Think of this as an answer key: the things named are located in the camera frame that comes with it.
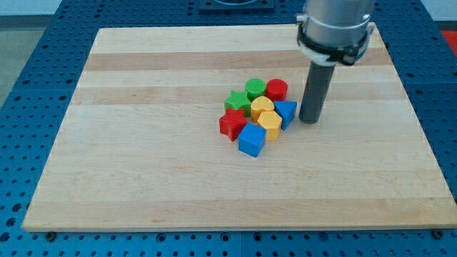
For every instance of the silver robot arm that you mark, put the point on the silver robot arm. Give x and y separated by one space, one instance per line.
334 31

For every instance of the red star block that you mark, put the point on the red star block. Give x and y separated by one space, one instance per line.
232 123

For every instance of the blue cube block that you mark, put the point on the blue cube block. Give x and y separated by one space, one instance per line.
252 139

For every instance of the green star block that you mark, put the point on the green star block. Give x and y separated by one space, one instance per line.
238 100

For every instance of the yellow heart block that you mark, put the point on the yellow heart block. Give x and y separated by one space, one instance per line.
259 105

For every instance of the yellow hexagon block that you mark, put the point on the yellow hexagon block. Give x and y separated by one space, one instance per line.
271 122

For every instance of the green cylinder block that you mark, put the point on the green cylinder block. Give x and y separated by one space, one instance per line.
255 88

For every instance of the blue triangle block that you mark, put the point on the blue triangle block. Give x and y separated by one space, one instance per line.
287 111

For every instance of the red cylinder block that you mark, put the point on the red cylinder block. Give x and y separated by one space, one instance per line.
276 90

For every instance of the wooden board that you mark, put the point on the wooden board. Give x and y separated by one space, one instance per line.
139 148

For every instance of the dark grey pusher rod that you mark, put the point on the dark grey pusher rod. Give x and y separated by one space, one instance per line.
316 88

